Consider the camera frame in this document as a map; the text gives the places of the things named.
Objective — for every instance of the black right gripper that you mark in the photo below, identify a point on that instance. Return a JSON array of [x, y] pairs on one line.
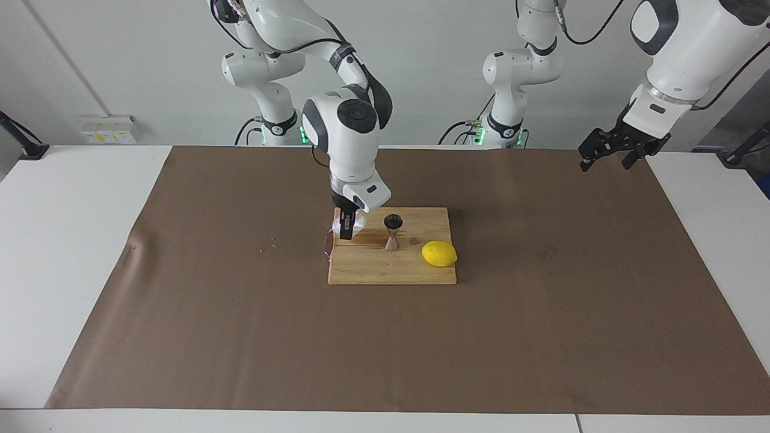
[[341, 201]]

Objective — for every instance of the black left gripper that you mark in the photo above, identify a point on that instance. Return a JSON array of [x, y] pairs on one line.
[[637, 137]]

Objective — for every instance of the clear faceted glass cup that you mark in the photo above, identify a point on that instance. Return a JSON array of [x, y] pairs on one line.
[[360, 222]]

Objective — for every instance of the steel double jigger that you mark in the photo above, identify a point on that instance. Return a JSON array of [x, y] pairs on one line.
[[393, 240]]

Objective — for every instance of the yellow lemon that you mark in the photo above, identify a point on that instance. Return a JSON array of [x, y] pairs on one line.
[[439, 253]]

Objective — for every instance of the brown paper table mat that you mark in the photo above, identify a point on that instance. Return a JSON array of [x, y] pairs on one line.
[[385, 349]]

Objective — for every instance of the black camera stand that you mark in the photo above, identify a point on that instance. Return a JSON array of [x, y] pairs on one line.
[[737, 157], [33, 150]]

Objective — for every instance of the white wall socket box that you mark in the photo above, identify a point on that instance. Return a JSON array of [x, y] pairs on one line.
[[108, 129]]

